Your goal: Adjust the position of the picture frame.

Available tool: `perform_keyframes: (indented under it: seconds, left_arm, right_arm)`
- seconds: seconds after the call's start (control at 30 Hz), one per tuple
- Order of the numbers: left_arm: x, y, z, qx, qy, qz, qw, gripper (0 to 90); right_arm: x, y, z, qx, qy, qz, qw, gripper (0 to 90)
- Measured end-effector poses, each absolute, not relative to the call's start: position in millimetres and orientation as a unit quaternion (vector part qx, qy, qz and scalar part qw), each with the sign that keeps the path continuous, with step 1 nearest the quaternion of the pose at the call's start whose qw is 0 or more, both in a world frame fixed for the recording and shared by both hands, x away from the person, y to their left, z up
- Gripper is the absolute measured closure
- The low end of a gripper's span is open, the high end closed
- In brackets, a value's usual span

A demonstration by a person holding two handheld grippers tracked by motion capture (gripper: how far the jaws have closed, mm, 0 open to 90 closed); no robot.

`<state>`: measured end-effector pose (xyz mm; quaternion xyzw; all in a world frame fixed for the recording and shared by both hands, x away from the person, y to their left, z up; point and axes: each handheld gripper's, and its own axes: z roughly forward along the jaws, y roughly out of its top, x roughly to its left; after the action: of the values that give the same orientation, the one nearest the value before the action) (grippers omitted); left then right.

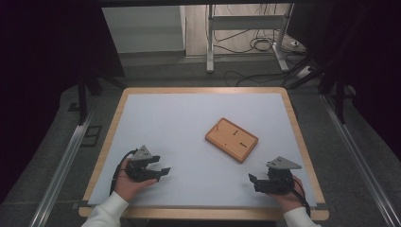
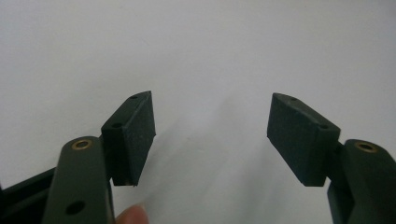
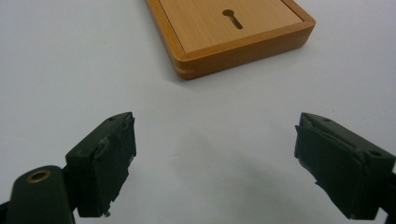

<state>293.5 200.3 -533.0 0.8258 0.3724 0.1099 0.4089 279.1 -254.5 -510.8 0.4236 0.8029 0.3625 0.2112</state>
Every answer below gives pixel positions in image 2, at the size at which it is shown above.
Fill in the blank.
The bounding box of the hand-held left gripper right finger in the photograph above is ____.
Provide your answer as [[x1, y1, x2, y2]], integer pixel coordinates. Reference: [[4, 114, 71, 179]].
[[266, 92, 341, 188]]

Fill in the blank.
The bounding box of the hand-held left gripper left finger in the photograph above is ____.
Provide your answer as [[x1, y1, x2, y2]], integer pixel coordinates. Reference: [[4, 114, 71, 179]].
[[101, 91, 157, 188]]

